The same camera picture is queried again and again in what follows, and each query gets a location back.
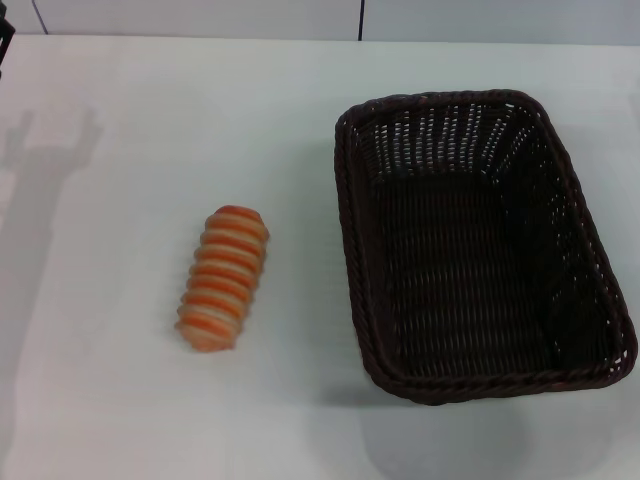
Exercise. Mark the striped long bread roll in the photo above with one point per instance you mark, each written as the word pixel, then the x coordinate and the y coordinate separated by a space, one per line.
pixel 222 280

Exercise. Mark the dark brown woven basket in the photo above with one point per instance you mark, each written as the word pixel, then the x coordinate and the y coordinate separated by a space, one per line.
pixel 450 280

